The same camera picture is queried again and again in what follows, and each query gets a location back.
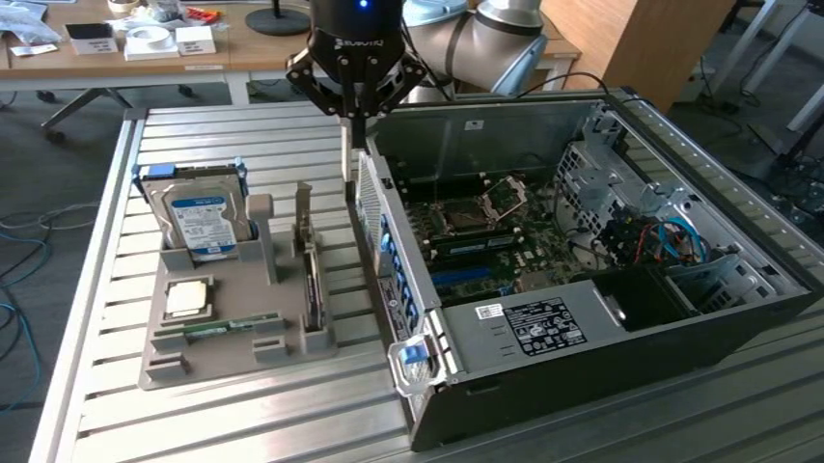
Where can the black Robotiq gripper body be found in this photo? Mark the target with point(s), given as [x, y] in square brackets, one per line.
[357, 34]

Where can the black round lamp base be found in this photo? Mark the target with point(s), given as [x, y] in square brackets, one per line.
[280, 21]

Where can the black Nvidia graphics card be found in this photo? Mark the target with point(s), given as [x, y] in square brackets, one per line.
[313, 289]

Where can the blue case latch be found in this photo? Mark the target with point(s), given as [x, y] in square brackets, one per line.
[412, 356]

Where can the white desk frame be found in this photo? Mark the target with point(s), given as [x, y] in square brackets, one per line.
[805, 108]

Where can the green motherboard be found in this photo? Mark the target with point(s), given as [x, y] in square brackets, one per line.
[548, 251]

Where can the orange plastic item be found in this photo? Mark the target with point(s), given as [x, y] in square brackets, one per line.
[204, 14]

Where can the silver perforated drive cage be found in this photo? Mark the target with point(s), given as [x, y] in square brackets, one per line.
[651, 193]

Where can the white paper card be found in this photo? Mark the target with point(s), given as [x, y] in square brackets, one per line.
[33, 50]

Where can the silver disk bay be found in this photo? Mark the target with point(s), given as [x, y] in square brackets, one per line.
[722, 284]

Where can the small white box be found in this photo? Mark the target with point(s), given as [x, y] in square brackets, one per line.
[193, 41]

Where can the wooden cabinet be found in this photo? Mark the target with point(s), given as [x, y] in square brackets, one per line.
[644, 48]

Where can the black open PC case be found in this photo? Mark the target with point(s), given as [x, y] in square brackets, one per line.
[580, 376]

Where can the silver CPU chip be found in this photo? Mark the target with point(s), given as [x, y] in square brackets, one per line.
[188, 299]

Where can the hard disk in blue caddy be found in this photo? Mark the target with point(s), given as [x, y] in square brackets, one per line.
[193, 226]

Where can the grey parts rack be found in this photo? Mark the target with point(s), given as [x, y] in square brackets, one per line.
[245, 299]

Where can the white tape roll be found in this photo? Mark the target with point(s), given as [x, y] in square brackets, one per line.
[150, 35]

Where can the white box with black top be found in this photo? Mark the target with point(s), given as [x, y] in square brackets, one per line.
[90, 38]

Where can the CPU socket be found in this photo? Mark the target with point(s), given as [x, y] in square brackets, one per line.
[460, 217]

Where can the grey power supply unit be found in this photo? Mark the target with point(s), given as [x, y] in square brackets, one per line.
[483, 347]

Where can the clear plastic bag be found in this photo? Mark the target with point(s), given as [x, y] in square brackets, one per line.
[26, 24]

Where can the beige masking tape roll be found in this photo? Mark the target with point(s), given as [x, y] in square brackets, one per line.
[122, 5]

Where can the long expansion slot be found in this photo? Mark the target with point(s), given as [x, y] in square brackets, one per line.
[460, 277]
[476, 290]

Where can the flat white box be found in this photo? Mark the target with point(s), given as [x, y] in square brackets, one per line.
[152, 54]

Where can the long wooden desk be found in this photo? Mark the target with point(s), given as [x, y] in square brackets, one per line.
[97, 62]

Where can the metal socket cover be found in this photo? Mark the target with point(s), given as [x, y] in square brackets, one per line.
[497, 188]

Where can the black chair base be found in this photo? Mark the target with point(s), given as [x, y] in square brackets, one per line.
[799, 164]

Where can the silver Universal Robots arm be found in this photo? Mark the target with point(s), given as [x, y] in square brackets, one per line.
[489, 38]

